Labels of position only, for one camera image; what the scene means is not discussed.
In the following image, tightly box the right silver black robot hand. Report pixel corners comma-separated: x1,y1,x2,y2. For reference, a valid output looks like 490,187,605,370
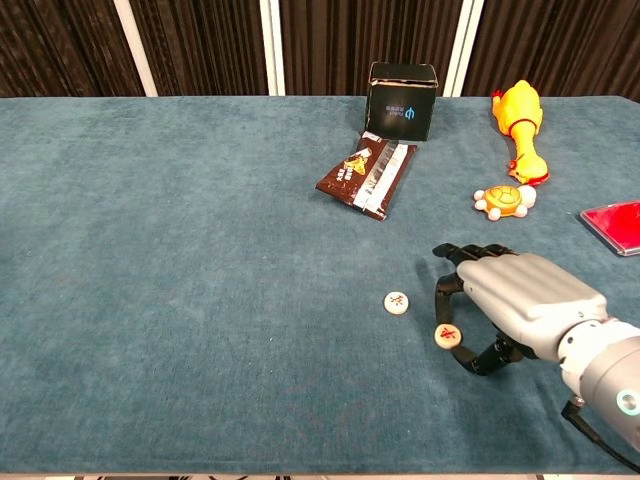
432,242,614,376

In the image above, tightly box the wooden disc bottom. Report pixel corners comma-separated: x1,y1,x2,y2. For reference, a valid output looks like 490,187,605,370
433,323,464,349

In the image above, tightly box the wooden disc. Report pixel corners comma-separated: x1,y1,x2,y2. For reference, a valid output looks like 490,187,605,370
433,323,464,349
383,291,410,317

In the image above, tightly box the orange turtle toy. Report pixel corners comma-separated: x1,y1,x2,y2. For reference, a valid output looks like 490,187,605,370
472,183,538,222

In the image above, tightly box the red ink pad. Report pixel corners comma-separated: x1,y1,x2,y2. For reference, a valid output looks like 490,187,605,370
579,199,640,258

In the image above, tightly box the yellow rubber chicken toy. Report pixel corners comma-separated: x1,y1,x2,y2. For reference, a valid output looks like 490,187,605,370
490,78,551,187

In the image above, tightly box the brown snack packet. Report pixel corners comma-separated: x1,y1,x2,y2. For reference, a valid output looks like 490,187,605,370
314,130,419,222

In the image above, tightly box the black cube box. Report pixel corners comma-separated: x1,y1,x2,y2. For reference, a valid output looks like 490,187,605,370
366,60,440,143

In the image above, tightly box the blue felt table cloth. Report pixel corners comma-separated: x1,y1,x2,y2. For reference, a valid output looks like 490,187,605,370
0,94,640,476

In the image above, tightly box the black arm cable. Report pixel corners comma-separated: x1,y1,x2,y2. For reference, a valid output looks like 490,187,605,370
561,396,640,474

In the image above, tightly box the dark partition panel white frame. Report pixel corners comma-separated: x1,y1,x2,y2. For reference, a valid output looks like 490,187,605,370
259,0,484,99
113,0,284,98
444,0,640,104
0,0,159,99

